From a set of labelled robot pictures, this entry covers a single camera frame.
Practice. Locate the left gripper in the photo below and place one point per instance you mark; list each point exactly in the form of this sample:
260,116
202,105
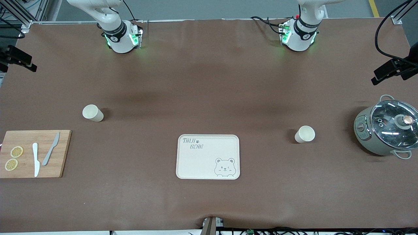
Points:
406,64

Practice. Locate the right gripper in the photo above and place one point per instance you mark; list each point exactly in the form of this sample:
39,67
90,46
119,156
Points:
9,54

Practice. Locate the white IKEA cup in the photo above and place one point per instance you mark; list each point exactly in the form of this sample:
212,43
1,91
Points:
92,113
305,134

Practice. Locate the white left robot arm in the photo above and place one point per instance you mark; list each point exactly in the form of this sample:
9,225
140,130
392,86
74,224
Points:
298,39

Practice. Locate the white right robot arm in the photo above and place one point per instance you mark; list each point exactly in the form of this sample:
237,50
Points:
117,42

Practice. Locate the glass pot lid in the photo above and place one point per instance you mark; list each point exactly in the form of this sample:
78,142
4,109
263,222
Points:
392,125

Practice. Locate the grey-green electric cooking pot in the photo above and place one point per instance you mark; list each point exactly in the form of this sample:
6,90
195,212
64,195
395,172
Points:
364,133

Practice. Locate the yellow lemon slice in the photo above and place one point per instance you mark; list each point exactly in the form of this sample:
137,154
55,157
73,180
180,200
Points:
16,151
11,164

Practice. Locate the grey plastic knife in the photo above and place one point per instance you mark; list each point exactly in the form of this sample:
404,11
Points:
49,151

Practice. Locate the white plastic knife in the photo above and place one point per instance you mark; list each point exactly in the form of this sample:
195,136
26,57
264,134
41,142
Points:
36,160

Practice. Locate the wooden cutting board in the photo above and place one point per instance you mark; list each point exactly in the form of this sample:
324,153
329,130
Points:
62,153

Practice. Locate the brown table cover mat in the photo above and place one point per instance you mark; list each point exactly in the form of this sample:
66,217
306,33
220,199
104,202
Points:
209,81

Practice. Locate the cream bear print tray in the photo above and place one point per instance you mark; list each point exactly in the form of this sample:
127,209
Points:
202,164

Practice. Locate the aluminium frame post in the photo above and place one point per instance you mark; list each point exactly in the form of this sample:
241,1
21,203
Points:
26,25
396,20

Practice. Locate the aluminium table edge rail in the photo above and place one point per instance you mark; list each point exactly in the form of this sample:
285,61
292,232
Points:
65,22

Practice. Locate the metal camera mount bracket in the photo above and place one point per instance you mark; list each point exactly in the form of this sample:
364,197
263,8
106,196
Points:
209,227

